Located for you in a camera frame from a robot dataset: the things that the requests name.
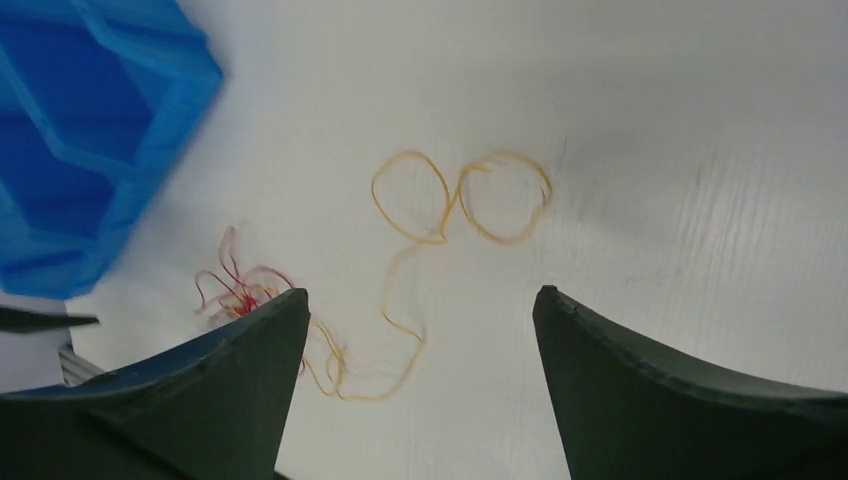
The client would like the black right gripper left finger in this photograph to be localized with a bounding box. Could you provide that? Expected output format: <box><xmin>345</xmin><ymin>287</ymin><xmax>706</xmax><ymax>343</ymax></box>
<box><xmin>1</xmin><ymin>288</ymin><xmax>310</xmax><ymax>479</ymax></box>

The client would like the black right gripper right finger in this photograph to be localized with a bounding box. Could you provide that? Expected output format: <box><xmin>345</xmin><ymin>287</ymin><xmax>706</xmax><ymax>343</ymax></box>
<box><xmin>532</xmin><ymin>285</ymin><xmax>847</xmax><ymax>479</ymax></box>

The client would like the red cable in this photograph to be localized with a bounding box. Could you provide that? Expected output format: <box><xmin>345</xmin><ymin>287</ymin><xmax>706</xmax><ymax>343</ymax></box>
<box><xmin>193</xmin><ymin>225</ymin><xmax>297</xmax><ymax>327</ymax></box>

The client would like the yellow cable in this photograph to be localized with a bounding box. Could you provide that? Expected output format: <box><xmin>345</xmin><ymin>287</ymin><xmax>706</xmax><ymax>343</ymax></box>
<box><xmin>218</xmin><ymin>150</ymin><xmax>554</xmax><ymax>403</ymax></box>

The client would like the blue plastic divided bin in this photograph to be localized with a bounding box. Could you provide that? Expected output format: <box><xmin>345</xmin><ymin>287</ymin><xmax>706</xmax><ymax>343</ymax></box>
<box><xmin>1</xmin><ymin>1</ymin><xmax>222</xmax><ymax>300</ymax></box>

